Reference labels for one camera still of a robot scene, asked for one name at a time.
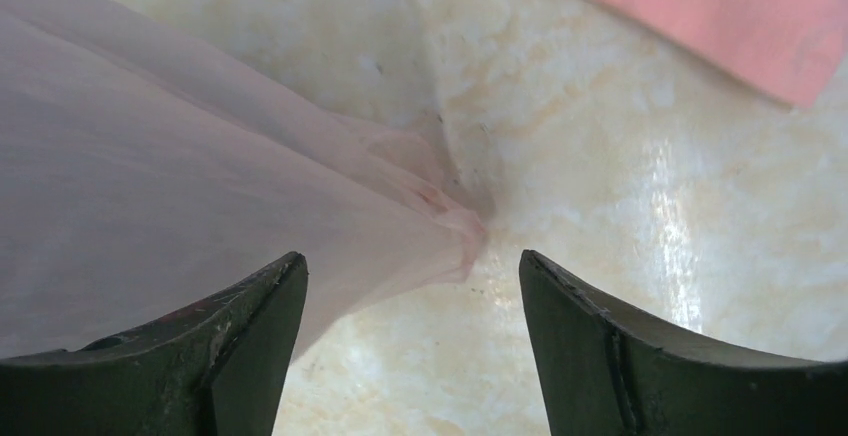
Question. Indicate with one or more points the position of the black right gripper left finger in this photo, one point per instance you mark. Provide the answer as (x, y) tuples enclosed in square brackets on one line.
[(215, 367)]

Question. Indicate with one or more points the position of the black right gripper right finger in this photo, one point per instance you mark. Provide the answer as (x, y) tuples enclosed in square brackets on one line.
[(607, 367)]

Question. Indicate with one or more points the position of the folded pink cloth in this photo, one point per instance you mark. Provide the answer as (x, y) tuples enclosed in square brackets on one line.
[(788, 49)]

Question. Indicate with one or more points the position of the translucent pink trash bag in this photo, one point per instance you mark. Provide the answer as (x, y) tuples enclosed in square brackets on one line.
[(143, 169)]

